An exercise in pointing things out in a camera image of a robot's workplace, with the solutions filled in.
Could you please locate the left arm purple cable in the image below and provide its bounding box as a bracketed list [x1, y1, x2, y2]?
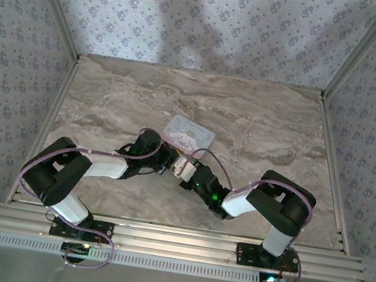
[16, 108, 176, 223]

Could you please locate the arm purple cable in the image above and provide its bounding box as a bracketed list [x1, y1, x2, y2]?
[16, 108, 176, 223]
[174, 145, 322, 247]

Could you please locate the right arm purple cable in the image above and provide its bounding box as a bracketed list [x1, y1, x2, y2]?
[174, 145, 322, 247]

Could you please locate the aluminium mounting rail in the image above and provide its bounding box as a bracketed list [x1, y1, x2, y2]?
[0, 199, 369, 282]

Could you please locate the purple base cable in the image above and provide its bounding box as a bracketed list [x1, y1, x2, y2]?
[262, 245, 307, 282]
[38, 210, 121, 275]

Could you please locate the aluminium corner post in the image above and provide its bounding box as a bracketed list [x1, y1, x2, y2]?
[11, 0, 91, 64]
[318, 0, 376, 111]

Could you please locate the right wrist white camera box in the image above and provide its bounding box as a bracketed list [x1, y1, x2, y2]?
[170, 155, 201, 183]

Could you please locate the aluminium side rail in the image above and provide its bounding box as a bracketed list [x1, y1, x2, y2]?
[4, 49, 82, 213]
[298, 97, 373, 255]

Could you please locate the grey slotted cable duct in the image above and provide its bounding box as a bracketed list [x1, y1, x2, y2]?
[0, 229, 331, 282]

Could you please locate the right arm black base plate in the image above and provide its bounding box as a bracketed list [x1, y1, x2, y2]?
[233, 240, 302, 276]

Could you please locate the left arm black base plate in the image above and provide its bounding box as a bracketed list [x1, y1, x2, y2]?
[48, 213, 115, 246]

